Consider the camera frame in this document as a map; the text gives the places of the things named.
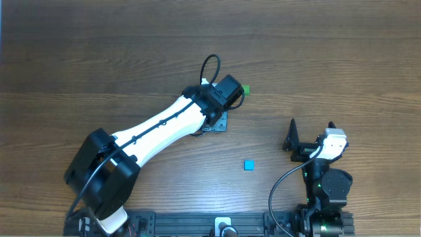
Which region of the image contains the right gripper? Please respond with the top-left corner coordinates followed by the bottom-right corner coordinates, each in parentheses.
top-left (282, 118), bottom-right (337, 163)

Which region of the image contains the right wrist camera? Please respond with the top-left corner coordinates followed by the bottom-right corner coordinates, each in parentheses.
top-left (316, 128), bottom-right (349, 162)

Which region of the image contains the mounting rail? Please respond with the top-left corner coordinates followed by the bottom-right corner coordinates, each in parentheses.
top-left (63, 209), bottom-right (356, 237)

